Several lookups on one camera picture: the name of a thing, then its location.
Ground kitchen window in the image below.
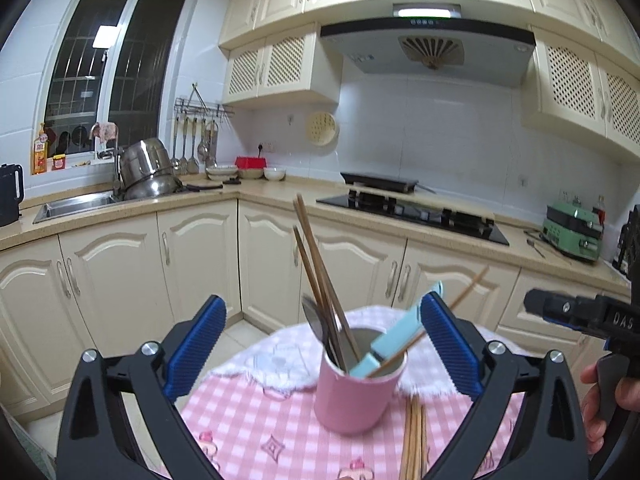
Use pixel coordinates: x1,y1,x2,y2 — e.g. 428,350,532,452
42,0,186,156

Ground person's right hand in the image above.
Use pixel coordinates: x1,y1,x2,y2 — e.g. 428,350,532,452
579,361,640,456

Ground green electric cooker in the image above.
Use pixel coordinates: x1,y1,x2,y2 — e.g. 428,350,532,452
541,200,603,262

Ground bundle of wooden chopsticks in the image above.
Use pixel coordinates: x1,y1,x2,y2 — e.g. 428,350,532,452
398,396,428,480

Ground pink checkered tablecloth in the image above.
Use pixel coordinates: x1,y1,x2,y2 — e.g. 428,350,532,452
150,372,532,480

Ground cream lower cabinets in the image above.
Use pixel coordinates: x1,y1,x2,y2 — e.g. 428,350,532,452
1,199,629,416

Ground cream cabinets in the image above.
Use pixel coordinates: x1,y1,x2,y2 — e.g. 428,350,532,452
1,199,629,416
220,0,639,162

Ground black gas stove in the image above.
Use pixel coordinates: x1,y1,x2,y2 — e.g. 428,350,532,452
317,191,510,246

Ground pink utensil cup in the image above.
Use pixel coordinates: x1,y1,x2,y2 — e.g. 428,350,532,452
314,352,408,436

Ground steel sink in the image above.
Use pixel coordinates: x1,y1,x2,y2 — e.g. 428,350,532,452
32,192,119,224

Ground cream upper cabinets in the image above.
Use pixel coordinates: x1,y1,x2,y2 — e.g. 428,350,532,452
220,0,639,162

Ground metal spoon in cup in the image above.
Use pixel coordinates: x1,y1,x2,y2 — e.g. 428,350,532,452
302,294,346,372

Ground chopsticks in cup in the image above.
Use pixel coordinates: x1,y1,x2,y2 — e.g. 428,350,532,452
293,194,488,378

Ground stainless steel pot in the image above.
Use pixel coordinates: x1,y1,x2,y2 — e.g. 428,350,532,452
113,138,182,200

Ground black electric kettle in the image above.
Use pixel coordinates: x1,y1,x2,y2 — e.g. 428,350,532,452
0,164,24,226

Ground orange oil bottle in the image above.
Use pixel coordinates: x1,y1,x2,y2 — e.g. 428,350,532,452
32,124,49,174

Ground range hood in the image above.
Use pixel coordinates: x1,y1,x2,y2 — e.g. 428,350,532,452
320,15,536,88

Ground white bowls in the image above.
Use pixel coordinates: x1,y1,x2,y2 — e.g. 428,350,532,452
205,165,266,182

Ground red box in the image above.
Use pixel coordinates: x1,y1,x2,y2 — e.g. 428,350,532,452
235,156,267,170

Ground round bamboo trivet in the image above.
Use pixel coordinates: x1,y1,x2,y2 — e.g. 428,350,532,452
306,112,338,148

